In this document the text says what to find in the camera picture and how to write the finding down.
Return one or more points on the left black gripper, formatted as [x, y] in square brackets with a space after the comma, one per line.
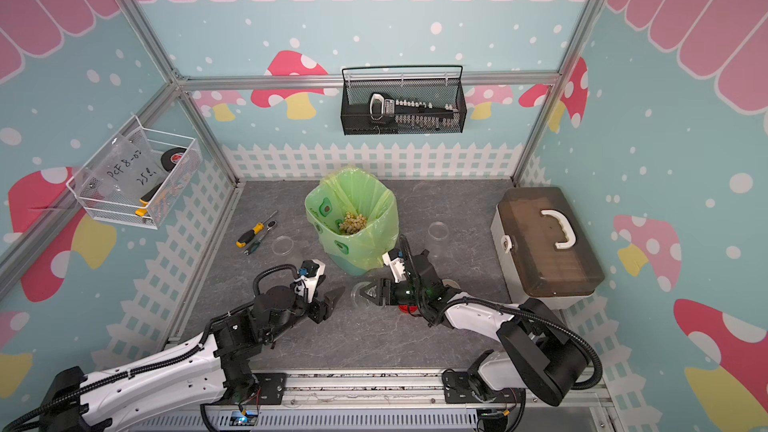
[322, 310]

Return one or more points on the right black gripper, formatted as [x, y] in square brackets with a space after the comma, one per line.
[376, 295]

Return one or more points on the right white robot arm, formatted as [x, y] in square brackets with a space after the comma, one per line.
[540, 353]

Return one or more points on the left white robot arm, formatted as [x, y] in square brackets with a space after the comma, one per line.
[212, 366]

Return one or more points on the peanut pile in bin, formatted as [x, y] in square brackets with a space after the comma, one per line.
[352, 223]

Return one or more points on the green bag trash bin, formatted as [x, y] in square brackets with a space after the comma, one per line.
[354, 190]

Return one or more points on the brown lid storage box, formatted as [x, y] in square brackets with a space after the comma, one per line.
[542, 249]

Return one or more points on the socket set in basket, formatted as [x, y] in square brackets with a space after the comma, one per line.
[407, 114]

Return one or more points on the yellow black tool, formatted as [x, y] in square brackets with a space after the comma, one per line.
[145, 200]

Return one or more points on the black tape roll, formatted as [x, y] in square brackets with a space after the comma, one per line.
[171, 157]

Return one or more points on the clear plastic bag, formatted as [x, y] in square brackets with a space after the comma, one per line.
[127, 170]

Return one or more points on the yellow handle screwdriver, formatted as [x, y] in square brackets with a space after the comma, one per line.
[247, 237]

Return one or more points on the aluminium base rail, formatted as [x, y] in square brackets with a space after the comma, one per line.
[391, 400]

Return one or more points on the black mesh wall basket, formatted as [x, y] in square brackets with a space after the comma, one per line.
[438, 84]

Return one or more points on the white wire wall basket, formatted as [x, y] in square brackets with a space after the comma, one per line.
[170, 191]

